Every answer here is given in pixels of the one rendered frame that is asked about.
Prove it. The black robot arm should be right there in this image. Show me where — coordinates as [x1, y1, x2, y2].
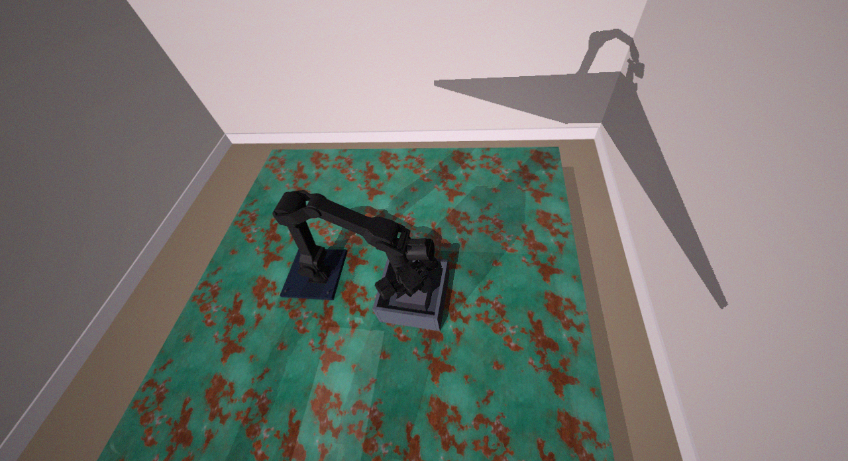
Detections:
[272, 190, 435, 294]

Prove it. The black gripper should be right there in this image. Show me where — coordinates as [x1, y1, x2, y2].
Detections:
[375, 257, 439, 300]

